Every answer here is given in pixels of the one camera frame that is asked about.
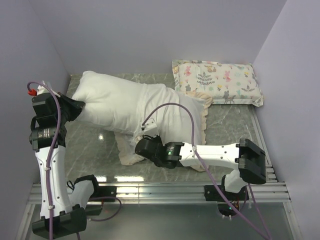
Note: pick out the floral patterned pillow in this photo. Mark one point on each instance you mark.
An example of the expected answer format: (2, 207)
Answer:
(226, 83)

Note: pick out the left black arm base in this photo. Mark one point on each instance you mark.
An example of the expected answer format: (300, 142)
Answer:
(95, 207)

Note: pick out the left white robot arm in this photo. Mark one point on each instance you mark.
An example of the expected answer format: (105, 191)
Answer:
(61, 213)

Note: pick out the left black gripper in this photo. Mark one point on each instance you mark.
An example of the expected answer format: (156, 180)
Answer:
(76, 106)

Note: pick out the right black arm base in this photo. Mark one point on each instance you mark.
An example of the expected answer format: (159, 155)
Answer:
(238, 200)

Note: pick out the white pillow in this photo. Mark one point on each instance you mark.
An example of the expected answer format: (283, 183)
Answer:
(112, 103)

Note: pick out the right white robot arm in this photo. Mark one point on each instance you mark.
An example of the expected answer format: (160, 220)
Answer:
(246, 159)

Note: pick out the aluminium front rail frame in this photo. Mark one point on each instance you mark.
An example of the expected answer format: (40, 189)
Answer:
(175, 193)

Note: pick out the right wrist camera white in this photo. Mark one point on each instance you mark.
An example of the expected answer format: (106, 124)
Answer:
(149, 128)

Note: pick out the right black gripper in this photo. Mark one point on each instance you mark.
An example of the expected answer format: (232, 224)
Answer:
(153, 138)

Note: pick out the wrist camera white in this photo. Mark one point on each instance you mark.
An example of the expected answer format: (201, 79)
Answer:
(37, 88)
(149, 128)

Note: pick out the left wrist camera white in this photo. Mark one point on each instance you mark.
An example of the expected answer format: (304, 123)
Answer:
(37, 88)

